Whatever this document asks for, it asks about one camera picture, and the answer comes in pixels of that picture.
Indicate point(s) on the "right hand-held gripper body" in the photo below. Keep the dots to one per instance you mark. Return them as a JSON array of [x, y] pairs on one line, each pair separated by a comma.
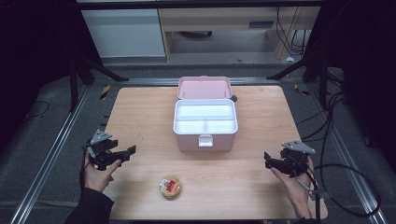
[[294, 160]]

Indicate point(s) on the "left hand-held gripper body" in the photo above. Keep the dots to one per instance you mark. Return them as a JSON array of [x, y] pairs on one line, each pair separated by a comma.
[[101, 148]]

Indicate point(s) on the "pink storage box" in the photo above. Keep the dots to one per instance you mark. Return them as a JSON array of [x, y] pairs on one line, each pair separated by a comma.
[[204, 141]]

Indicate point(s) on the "white divided tray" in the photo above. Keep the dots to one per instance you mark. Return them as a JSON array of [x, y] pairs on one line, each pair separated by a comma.
[[204, 112]]

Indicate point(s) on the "person's left hand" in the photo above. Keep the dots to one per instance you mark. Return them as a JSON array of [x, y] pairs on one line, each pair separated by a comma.
[[97, 177]]

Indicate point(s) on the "person's right hand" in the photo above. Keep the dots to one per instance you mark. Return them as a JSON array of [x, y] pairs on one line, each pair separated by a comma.
[[295, 189]]

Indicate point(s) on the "round wrapped snack packet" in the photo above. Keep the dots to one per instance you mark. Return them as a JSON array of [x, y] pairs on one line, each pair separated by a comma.
[[170, 186]]

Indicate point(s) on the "yellow black tape strip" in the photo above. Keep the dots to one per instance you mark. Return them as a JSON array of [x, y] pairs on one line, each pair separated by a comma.
[[300, 89], [105, 92]]

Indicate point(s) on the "small dark round object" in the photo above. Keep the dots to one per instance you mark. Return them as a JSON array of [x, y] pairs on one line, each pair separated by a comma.
[[233, 98]]

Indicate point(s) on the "black metal stand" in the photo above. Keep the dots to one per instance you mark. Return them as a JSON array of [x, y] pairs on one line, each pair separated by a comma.
[[322, 81], [73, 84]]

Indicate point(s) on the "white paper scrap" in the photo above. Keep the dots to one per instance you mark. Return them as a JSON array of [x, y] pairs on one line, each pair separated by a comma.
[[290, 58]]

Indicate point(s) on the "white cabinet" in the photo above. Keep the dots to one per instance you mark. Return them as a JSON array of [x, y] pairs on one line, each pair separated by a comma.
[[124, 32]]

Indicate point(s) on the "aluminium rail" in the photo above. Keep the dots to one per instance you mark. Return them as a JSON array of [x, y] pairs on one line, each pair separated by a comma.
[[351, 174], [46, 161], [149, 81]]

